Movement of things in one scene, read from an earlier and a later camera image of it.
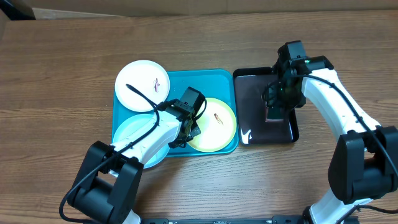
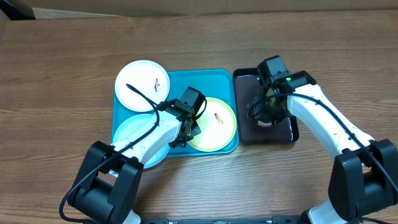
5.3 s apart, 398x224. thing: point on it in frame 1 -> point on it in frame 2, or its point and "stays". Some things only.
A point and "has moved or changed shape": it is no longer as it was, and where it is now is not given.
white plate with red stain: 148,78 stays
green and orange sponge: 275,114 has moved or changed shape
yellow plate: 217,124 stays
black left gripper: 194,130 stays
